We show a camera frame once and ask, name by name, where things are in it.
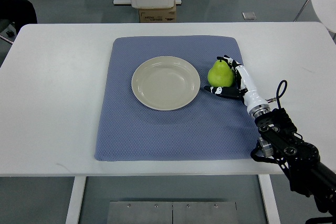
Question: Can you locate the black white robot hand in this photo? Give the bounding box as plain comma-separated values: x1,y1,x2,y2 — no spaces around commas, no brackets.
204,55,270,117

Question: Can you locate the green pear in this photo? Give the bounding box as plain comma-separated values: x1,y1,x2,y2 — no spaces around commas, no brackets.
207,60,234,87

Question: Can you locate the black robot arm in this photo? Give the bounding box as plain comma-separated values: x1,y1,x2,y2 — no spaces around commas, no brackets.
250,105,335,223

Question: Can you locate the small grey floor plate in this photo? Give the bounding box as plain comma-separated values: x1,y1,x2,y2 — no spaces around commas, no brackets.
242,12,257,20

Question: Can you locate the beige ceramic plate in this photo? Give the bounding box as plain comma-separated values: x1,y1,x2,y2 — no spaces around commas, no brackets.
131,56,201,111

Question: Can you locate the metal floor plate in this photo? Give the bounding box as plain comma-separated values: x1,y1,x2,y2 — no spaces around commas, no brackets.
107,201,238,223

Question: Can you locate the blue woven mat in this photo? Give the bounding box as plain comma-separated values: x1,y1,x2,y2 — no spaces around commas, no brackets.
94,35,259,161

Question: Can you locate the cardboard box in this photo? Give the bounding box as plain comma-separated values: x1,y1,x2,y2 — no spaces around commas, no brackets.
138,5,177,23

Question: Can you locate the white chair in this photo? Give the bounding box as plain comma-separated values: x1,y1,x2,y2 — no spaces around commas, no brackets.
293,0,335,41

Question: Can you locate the white table leg right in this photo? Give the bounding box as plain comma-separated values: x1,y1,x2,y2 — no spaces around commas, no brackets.
258,174,280,224

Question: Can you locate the white table leg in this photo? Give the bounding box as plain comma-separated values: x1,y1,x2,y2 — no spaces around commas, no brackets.
258,174,280,224
65,176,86,224

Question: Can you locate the white base bar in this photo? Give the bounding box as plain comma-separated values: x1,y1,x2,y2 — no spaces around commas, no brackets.
113,0,182,5

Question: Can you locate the white table leg left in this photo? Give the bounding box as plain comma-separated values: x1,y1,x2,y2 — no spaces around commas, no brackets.
65,176,86,224

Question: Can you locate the black office chair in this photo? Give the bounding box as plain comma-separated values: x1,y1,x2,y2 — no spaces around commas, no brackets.
1,0,37,35

